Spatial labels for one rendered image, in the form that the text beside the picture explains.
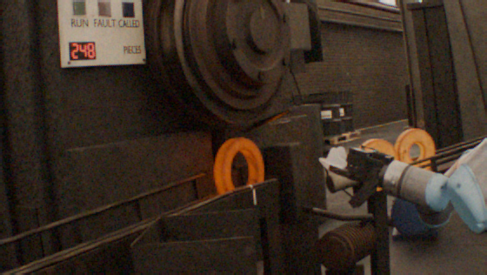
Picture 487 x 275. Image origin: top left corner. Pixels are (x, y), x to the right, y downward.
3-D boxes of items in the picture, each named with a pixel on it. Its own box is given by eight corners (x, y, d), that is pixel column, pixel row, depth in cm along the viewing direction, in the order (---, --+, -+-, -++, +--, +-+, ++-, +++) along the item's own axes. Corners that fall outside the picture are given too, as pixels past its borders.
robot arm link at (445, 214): (463, 208, 155) (459, 190, 145) (435, 238, 154) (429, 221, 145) (442, 188, 161) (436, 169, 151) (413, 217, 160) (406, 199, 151)
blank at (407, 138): (389, 134, 189) (394, 134, 186) (425, 124, 194) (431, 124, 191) (396, 181, 191) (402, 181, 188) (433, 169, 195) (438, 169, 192)
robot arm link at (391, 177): (407, 195, 152) (392, 202, 145) (391, 190, 155) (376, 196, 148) (414, 162, 150) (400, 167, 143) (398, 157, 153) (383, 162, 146)
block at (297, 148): (269, 224, 184) (261, 146, 183) (283, 218, 190) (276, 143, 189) (298, 224, 177) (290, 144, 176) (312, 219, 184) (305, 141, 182)
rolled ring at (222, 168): (261, 134, 169) (251, 134, 171) (219, 141, 155) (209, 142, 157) (268, 199, 170) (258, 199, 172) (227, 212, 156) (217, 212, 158)
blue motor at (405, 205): (390, 246, 348) (387, 191, 346) (396, 225, 402) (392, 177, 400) (438, 243, 338) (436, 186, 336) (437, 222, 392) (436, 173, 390)
